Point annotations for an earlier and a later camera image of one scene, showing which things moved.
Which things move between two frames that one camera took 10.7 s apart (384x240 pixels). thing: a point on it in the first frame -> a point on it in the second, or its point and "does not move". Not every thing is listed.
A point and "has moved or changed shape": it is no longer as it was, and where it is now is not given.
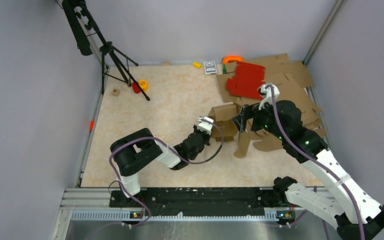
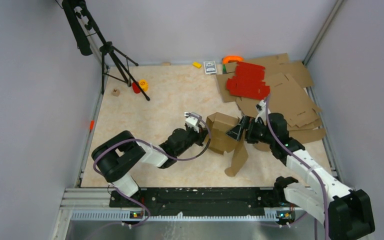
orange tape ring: (226, 59) does not move
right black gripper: (249, 111) -> (247, 122)
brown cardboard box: (224, 128) has moved or changed shape
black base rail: (203, 200) does not move
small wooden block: (115, 92) does not move
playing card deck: (210, 67) does not move
